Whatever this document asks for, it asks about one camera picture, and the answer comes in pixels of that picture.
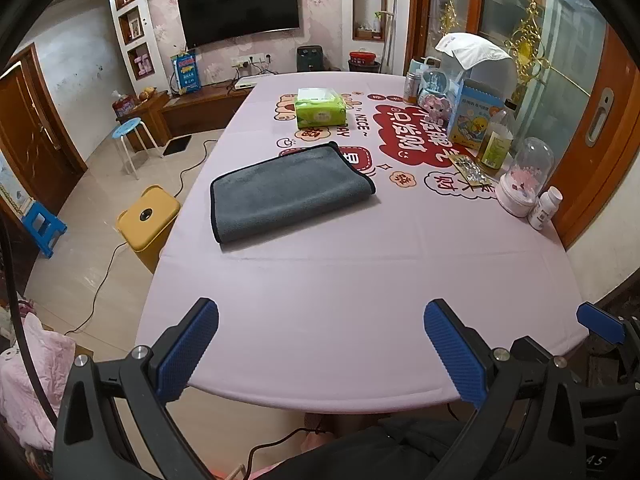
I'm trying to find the pale green mug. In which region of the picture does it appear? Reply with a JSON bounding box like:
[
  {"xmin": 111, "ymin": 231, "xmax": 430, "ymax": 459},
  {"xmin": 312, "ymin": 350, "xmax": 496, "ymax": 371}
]
[{"xmin": 410, "ymin": 56, "xmax": 440, "ymax": 79}]

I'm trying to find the black floor cable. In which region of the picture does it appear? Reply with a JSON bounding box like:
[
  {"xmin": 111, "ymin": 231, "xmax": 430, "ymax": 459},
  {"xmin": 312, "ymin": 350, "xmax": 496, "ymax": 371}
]
[{"xmin": 62, "ymin": 137, "xmax": 218, "ymax": 336}]

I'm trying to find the pink snow globe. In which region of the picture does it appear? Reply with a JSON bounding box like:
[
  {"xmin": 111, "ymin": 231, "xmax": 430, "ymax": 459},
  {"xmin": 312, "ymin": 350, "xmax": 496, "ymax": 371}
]
[{"xmin": 417, "ymin": 69, "xmax": 455, "ymax": 124}]

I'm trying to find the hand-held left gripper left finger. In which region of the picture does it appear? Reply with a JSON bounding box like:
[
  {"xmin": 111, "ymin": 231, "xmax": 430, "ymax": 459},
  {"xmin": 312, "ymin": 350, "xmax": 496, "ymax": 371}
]
[{"xmin": 52, "ymin": 298, "xmax": 221, "ymax": 480}]

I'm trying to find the brown wooden door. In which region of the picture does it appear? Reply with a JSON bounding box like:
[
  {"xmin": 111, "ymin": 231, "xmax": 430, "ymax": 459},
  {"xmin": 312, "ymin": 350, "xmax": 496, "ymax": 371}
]
[{"xmin": 0, "ymin": 42, "xmax": 88, "ymax": 211}]

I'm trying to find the white wall shelf unit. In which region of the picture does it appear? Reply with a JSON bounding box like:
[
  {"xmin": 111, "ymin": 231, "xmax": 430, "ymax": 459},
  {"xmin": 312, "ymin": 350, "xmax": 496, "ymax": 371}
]
[{"xmin": 106, "ymin": 0, "xmax": 153, "ymax": 81}]

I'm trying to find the pink cloth table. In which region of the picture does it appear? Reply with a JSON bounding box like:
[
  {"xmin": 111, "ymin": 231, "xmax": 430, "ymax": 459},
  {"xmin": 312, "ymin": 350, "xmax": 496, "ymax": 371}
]
[{"xmin": 137, "ymin": 71, "xmax": 583, "ymax": 411}]

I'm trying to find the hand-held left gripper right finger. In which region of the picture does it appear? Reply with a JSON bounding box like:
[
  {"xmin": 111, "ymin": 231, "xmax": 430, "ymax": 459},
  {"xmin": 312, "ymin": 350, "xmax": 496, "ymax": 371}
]
[{"xmin": 423, "ymin": 299, "xmax": 603, "ymax": 480}]

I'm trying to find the black floor mat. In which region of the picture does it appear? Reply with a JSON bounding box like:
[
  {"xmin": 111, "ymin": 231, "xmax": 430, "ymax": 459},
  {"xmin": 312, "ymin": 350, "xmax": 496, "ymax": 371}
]
[{"xmin": 162, "ymin": 136, "xmax": 192, "ymax": 157}]

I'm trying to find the grey towel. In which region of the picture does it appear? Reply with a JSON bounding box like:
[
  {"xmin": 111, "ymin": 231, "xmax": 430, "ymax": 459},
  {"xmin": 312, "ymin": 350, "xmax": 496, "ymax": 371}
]
[{"xmin": 209, "ymin": 142, "xmax": 377, "ymax": 252}]

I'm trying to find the folded white cloth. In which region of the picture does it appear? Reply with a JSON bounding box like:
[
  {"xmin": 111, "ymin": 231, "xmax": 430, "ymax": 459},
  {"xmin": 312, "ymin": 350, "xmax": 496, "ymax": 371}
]
[{"xmin": 435, "ymin": 32, "xmax": 512, "ymax": 72}]

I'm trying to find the white mop pole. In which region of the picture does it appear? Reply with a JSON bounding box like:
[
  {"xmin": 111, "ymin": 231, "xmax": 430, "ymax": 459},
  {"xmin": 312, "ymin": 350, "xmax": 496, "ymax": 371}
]
[{"xmin": 379, "ymin": 0, "xmax": 399, "ymax": 63}]

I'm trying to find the blister pill pack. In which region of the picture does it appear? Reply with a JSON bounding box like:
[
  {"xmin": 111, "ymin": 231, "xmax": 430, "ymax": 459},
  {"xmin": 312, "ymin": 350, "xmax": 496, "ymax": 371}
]
[{"xmin": 447, "ymin": 154, "xmax": 495, "ymax": 191}]

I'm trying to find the person's dark clothing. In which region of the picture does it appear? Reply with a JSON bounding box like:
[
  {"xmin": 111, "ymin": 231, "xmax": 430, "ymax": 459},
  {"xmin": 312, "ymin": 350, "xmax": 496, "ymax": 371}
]
[{"xmin": 250, "ymin": 414, "xmax": 481, "ymax": 480}]

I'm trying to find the yellow labelled glass bottle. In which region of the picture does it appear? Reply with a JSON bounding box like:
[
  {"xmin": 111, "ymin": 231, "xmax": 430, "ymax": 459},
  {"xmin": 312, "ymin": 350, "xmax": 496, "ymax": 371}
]
[{"xmin": 475, "ymin": 99, "xmax": 518, "ymax": 170}]

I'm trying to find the red pot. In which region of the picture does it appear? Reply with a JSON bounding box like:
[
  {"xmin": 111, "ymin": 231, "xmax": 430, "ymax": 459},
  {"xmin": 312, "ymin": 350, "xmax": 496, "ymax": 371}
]
[{"xmin": 348, "ymin": 50, "xmax": 381, "ymax": 73}]

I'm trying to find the thick black cable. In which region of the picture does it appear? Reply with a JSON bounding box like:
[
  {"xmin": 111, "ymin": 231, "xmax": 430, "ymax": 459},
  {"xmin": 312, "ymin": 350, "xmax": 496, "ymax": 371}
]
[{"xmin": 0, "ymin": 210, "xmax": 58, "ymax": 428}]

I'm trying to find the blue printed box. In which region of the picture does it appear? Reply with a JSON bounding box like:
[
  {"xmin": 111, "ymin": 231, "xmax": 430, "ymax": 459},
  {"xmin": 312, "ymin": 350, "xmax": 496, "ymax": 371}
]
[{"xmin": 170, "ymin": 51, "xmax": 202, "ymax": 95}]

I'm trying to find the gold hanging ornament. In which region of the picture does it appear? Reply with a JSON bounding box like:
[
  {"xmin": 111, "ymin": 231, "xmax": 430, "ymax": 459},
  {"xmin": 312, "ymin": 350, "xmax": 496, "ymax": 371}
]
[{"xmin": 504, "ymin": 2, "xmax": 552, "ymax": 87}]

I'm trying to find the pink blanket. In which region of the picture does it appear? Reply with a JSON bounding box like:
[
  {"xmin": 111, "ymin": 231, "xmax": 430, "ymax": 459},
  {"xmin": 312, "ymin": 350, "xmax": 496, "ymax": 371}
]
[{"xmin": 0, "ymin": 305, "xmax": 77, "ymax": 452}]

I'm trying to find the wooden television cabinet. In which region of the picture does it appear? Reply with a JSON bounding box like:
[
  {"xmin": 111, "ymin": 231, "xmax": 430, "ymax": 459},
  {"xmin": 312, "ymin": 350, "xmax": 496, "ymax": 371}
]
[{"xmin": 116, "ymin": 71, "xmax": 261, "ymax": 146}]

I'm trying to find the green tissue pack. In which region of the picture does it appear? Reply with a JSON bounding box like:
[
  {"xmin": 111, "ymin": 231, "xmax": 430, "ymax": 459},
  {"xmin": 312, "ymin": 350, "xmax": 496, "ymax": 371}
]
[{"xmin": 293, "ymin": 87, "xmax": 348, "ymax": 129}]

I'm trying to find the small blue step stool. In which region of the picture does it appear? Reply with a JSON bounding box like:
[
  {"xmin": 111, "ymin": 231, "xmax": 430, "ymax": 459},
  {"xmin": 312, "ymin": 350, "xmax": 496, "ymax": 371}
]
[{"xmin": 21, "ymin": 200, "xmax": 68, "ymax": 259}]

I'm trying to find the glass dome with pink flowers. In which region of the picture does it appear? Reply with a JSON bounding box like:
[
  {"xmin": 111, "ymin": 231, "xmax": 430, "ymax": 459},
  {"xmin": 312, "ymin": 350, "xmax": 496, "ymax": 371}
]
[{"xmin": 496, "ymin": 137, "xmax": 556, "ymax": 218}]

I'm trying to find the yellow plastic stool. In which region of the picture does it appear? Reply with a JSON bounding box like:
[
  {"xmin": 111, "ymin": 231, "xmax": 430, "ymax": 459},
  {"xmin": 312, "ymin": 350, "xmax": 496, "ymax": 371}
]
[{"xmin": 116, "ymin": 185, "xmax": 182, "ymax": 275}]

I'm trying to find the wooden framed glass door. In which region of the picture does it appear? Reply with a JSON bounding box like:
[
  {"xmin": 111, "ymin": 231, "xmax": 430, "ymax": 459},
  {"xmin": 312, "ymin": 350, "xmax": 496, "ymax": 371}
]
[{"xmin": 415, "ymin": 0, "xmax": 640, "ymax": 251}]

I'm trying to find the round blue stool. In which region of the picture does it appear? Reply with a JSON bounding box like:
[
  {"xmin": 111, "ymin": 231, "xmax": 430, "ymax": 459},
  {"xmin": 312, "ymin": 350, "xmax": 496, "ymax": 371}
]
[{"xmin": 111, "ymin": 117, "xmax": 151, "ymax": 181}]

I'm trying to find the blue carton with duck print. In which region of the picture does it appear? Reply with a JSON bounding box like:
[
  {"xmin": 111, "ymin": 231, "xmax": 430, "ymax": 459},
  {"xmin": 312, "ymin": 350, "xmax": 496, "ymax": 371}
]
[{"xmin": 446, "ymin": 80, "xmax": 506, "ymax": 151}]

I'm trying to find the black wall television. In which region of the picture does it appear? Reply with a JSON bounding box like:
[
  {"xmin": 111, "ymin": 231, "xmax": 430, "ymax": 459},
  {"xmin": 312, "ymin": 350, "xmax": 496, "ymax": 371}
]
[{"xmin": 177, "ymin": 0, "xmax": 303, "ymax": 51}]

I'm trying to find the red tissue pack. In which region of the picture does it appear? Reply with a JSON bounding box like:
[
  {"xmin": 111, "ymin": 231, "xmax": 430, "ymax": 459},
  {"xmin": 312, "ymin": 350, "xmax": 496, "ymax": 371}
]
[{"xmin": 112, "ymin": 91, "xmax": 138, "ymax": 120}]

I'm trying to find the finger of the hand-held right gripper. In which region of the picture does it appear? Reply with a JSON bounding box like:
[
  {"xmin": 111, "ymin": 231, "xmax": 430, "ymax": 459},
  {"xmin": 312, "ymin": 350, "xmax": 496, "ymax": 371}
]
[{"xmin": 576, "ymin": 301, "xmax": 640, "ymax": 396}]

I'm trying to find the black countertop appliance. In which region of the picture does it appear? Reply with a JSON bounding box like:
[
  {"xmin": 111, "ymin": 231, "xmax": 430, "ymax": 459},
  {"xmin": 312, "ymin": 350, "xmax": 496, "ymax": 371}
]
[{"xmin": 296, "ymin": 46, "xmax": 325, "ymax": 72}]

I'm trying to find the small white pill bottle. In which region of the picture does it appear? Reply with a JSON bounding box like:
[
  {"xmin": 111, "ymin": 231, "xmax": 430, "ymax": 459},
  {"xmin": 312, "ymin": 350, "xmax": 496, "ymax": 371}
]
[{"xmin": 529, "ymin": 186, "xmax": 563, "ymax": 232}]

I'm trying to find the wooden wall niche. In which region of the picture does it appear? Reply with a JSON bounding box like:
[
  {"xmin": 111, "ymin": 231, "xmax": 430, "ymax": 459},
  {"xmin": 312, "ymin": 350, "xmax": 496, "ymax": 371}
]
[{"xmin": 351, "ymin": 0, "xmax": 388, "ymax": 42}]

